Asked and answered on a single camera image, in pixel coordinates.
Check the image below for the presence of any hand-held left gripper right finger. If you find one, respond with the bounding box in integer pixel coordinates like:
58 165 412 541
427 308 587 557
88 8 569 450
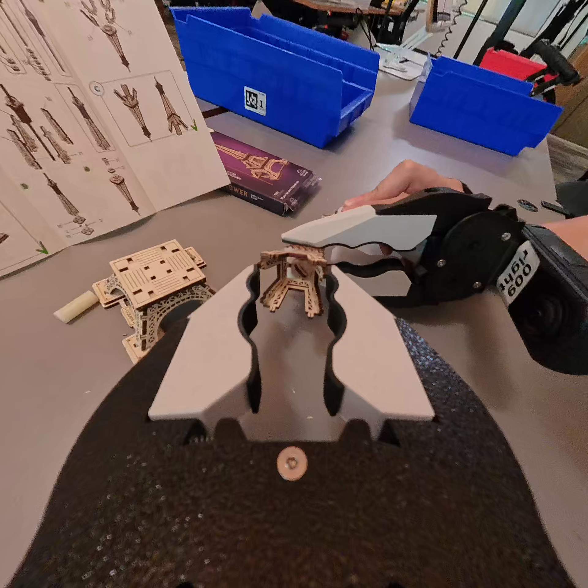
323 266 436 438

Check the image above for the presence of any wooden tower base section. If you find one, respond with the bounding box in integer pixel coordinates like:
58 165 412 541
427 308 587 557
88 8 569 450
92 239 217 364

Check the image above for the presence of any person's right forearm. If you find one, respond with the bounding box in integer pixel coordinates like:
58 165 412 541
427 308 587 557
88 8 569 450
537 216 588 258

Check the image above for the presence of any red plastic bin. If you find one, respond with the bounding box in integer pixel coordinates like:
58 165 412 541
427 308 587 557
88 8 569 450
473 46 556 104

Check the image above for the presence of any blue plastic bin with tag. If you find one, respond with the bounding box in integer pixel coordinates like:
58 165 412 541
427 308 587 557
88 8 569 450
170 7 381 150

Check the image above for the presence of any plain blue plastic bin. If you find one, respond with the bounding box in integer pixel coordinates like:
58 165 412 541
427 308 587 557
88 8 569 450
409 55 563 157

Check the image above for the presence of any folded assembly instruction sheet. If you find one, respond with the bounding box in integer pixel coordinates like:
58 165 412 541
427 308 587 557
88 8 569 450
0 0 232 278

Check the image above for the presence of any person's right hand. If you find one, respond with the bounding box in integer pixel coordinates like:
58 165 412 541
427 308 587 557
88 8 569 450
342 160 474 217

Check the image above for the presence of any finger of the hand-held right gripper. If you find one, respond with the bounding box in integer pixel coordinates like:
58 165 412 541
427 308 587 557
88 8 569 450
280 204 438 252
326 245 427 282

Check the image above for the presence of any small cream wax stick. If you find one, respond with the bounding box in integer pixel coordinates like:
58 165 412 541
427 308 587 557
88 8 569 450
53 290 99 323

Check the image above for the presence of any clear plastic stand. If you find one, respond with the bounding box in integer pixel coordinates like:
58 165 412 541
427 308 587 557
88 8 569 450
376 42 430 82

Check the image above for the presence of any purple model kit box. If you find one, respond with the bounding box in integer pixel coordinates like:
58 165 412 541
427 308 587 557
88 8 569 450
210 130 322 217

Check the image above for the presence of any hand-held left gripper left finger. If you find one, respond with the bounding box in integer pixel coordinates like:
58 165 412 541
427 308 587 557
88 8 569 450
147 264 262 433

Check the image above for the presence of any wooden tower legged section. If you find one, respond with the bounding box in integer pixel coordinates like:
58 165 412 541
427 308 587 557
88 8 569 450
258 246 329 319

